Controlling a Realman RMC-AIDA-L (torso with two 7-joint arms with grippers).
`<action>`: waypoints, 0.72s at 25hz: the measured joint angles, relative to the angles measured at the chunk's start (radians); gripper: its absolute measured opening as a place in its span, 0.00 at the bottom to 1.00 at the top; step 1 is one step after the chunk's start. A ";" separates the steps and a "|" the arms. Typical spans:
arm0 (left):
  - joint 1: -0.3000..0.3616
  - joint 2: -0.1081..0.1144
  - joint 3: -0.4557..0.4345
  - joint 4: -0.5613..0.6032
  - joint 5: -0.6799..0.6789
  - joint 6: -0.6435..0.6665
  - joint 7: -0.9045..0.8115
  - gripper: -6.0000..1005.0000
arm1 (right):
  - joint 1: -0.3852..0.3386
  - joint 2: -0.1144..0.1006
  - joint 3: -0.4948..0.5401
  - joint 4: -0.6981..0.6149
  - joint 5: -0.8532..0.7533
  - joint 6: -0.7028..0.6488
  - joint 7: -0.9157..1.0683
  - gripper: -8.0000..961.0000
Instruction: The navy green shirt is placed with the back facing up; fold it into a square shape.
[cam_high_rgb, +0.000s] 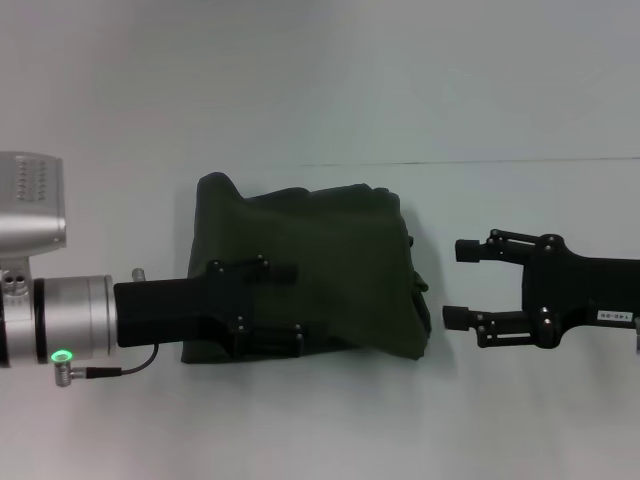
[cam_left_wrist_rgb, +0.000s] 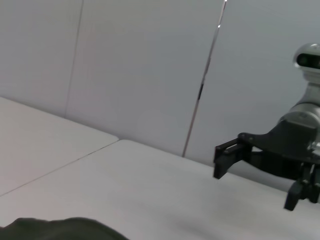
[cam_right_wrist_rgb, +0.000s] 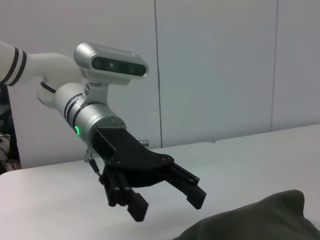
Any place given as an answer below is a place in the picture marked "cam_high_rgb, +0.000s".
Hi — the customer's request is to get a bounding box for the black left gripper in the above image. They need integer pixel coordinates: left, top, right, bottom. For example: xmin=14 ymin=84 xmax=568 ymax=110
xmin=113 ymin=253 xmax=322 ymax=360

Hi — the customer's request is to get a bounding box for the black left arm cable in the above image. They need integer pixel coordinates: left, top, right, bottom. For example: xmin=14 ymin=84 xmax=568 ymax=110
xmin=85 ymin=343 xmax=162 ymax=377

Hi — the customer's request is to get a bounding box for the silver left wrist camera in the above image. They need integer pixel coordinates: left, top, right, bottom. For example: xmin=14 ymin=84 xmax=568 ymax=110
xmin=0 ymin=151 xmax=68 ymax=275

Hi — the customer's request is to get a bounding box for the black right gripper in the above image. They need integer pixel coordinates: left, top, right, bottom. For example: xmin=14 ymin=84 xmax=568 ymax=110
xmin=442 ymin=228 xmax=640 ymax=350

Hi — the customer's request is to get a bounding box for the dark green t-shirt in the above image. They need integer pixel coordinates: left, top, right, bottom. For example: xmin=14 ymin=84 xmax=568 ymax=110
xmin=178 ymin=171 xmax=433 ymax=367

